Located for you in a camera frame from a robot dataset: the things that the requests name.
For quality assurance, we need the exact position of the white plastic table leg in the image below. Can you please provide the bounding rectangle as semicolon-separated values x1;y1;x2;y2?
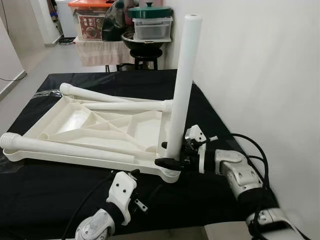
0;132;161;163
59;83;136;104
82;99;175;113
165;13;203;173

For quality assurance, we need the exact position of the white plastic children table top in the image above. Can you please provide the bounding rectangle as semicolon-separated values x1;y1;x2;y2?
2;96;183;183

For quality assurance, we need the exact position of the black round stool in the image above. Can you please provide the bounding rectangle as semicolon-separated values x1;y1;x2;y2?
127;47;163;71

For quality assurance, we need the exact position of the black tablecloth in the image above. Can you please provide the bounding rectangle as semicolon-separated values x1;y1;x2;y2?
0;70;281;238

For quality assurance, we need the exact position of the beige cloth covered table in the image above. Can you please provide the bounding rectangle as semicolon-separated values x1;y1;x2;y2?
74;37;136;67

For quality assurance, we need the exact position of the clear plastic storage box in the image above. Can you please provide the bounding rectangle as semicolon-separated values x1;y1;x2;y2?
132;17;173;41

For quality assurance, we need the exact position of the clear tape piece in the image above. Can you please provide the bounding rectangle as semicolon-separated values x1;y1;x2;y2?
31;89;62;99

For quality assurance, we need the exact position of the black bag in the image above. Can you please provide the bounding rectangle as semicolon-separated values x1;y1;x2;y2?
101;0;133;42

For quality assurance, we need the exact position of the green pot lid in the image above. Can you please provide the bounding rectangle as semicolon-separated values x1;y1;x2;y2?
127;2;174;20

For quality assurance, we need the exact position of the orange lidded storage box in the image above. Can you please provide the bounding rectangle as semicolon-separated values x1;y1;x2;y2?
67;0;116;41

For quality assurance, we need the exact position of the white appliance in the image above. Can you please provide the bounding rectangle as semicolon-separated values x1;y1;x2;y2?
54;0;76;38

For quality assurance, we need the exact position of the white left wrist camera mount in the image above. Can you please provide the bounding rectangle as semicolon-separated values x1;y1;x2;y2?
106;171;139;226

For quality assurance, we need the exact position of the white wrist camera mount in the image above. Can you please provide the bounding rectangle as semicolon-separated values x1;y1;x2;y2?
184;124;219;174
106;171;139;226

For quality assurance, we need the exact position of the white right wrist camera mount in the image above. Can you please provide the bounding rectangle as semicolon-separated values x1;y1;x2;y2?
184;124;219;174

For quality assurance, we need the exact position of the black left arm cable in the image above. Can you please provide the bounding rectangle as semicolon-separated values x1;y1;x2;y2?
60;172;117;240

